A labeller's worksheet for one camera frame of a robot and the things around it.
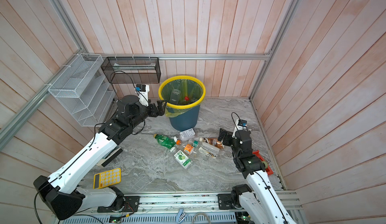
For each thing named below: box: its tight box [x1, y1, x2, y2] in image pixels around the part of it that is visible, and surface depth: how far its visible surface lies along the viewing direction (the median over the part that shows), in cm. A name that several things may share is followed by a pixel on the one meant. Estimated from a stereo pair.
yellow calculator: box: [92, 167, 122, 190], surface depth 82 cm
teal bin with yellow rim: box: [158, 75, 207, 132], surface depth 95 cm
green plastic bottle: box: [153, 133, 177, 149], surface depth 95 cm
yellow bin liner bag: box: [161, 78, 204, 118], surface depth 95 cm
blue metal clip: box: [175, 208, 189, 224], surface depth 70 cm
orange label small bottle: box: [183, 139, 195, 155], surface depth 90 cm
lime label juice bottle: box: [172, 149, 193, 170], surface depth 87 cm
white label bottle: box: [198, 141, 220, 159], surface depth 91 cm
